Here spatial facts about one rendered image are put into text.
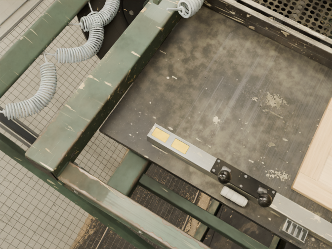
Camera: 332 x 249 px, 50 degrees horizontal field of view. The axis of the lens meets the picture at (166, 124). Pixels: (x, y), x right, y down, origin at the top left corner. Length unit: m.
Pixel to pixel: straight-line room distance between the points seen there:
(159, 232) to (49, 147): 0.39
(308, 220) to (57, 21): 1.22
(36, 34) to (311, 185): 1.18
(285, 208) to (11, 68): 1.12
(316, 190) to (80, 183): 0.71
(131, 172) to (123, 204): 0.15
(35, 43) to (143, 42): 0.54
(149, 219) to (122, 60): 0.50
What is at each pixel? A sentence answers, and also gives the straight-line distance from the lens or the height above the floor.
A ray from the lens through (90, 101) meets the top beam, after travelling 1.08.
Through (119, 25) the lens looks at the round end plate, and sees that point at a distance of 1.79.
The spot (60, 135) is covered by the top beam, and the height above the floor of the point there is 1.91.
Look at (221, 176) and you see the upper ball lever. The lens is 0.96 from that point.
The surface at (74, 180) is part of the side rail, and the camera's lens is 1.05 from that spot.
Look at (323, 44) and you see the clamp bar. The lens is 1.39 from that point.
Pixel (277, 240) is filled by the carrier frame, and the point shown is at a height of 0.18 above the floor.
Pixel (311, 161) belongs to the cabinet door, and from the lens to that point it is 1.21.
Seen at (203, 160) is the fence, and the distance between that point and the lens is 1.08.
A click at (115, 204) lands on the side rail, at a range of 1.02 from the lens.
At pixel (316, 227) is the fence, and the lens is 1.14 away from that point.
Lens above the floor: 2.07
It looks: 21 degrees down
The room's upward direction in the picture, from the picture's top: 48 degrees counter-clockwise
